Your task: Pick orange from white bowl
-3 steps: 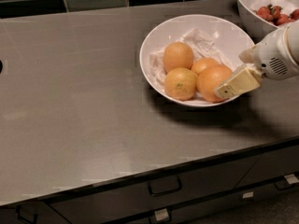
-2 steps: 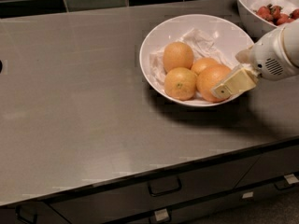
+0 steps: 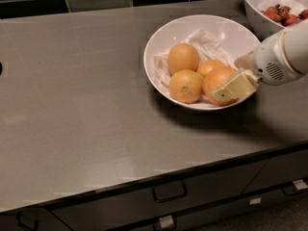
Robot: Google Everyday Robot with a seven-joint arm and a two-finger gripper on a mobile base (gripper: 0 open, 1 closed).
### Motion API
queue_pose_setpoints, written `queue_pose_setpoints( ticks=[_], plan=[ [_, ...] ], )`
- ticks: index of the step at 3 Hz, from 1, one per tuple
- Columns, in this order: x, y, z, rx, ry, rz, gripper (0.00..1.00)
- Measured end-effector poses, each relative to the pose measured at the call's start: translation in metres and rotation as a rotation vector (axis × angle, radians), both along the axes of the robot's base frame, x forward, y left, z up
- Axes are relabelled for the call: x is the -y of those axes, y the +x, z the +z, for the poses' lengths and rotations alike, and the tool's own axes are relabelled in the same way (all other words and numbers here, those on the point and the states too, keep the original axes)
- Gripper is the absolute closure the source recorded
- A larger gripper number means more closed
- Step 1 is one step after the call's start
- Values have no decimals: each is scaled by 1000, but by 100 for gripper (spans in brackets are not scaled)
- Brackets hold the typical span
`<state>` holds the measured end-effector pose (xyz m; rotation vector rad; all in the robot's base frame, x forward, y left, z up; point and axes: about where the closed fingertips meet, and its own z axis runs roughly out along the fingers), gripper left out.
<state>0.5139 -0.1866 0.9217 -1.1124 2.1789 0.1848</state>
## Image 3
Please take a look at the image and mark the white paper napkin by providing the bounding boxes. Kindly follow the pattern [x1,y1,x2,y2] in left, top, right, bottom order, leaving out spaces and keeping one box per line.
[148,30,235,110]

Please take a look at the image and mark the white label lower right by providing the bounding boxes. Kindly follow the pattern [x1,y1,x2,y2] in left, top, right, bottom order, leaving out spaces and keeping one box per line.
[293,179,308,191]

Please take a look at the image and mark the white ceramic bowl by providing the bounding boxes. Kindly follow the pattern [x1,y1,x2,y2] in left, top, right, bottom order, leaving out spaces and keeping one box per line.
[143,14,260,111]

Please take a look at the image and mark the dark left drawer front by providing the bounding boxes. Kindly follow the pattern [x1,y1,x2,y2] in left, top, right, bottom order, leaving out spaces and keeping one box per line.
[0,208,72,231]

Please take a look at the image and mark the white bowl with strawberries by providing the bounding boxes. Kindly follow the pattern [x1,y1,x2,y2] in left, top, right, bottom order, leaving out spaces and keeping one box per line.
[244,0,308,39]

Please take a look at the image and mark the orange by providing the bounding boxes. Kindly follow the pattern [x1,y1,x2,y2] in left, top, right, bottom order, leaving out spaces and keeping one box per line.
[167,43,199,74]
[196,59,225,77]
[202,66,236,106]
[169,69,203,104]

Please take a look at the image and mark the white label lower middle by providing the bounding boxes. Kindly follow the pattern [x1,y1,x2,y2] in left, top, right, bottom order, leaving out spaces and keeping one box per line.
[159,216,175,229]

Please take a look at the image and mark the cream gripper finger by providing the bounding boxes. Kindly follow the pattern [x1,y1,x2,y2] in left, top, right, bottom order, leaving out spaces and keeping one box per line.
[234,51,253,69]
[211,68,261,102]

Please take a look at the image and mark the black middle drawer handle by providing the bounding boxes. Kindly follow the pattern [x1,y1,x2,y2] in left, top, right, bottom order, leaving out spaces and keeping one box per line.
[152,182,188,203]

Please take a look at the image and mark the dark right drawer front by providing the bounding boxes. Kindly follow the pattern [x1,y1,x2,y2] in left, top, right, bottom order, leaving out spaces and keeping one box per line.
[244,149,308,193]

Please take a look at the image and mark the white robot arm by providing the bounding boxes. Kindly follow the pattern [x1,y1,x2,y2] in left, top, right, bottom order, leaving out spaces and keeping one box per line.
[211,21,308,102]

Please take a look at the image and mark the black drawer handle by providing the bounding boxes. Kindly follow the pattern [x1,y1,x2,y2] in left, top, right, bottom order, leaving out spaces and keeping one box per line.
[152,182,188,203]
[15,211,39,231]

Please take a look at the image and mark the red strawberries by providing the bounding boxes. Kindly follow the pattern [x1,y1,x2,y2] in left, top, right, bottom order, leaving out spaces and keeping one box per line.
[262,4,308,27]

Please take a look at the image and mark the black left drawer handle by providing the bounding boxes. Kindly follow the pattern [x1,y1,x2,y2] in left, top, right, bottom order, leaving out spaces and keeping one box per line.
[15,211,39,231]

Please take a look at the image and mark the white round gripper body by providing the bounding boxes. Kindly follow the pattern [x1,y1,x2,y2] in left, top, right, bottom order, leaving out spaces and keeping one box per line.
[250,30,305,86]

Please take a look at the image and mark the small white label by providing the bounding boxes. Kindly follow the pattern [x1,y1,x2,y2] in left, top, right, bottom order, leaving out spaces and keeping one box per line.
[249,197,262,206]

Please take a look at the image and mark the dark lower drawer front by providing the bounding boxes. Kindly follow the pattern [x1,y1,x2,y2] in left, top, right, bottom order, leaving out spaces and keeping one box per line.
[129,183,307,231]

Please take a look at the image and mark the dark middle drawer front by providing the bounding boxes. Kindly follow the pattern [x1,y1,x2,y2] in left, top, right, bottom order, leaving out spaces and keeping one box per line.
[53,161,266,231]

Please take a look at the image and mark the dark drawer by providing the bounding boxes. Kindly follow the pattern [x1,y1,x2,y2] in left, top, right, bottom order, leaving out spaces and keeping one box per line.
[0,208,72,231]
[129,183,307,231]
[53,161,266,231]
[244,149,308,193]

